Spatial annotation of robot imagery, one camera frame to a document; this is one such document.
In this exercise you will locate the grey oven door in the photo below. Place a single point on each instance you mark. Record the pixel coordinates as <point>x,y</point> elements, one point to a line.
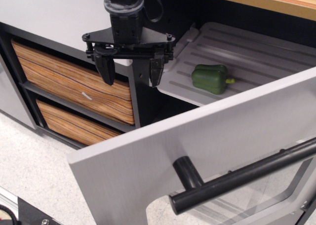
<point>121,176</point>

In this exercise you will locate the upper wood grain drawer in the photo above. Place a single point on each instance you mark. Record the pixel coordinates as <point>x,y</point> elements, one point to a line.
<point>76,84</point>

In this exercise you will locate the lower wood grain drawer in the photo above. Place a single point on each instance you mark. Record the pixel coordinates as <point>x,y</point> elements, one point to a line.
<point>74,126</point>

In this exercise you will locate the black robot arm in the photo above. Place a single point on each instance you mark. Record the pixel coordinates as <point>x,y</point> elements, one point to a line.
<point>126,7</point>

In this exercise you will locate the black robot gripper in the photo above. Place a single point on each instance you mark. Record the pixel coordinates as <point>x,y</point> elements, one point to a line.
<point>128,39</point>

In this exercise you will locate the dark grey cabinet frame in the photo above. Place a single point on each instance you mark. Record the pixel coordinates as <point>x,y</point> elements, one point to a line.
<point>64,55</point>

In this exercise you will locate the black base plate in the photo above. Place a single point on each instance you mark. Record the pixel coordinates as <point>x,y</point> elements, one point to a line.
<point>30,215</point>

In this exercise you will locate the black oven door handle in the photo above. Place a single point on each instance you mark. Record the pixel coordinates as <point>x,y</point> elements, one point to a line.
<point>198,192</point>

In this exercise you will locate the green toy bell pepper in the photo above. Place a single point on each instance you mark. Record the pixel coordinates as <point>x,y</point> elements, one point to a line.
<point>212,78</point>

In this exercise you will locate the grey oven rack tray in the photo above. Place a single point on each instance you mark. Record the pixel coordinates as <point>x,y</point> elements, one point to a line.
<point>251,59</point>

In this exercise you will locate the wood grain drawer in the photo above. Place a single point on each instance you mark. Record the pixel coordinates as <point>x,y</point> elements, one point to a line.
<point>76,84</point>
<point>74,126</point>

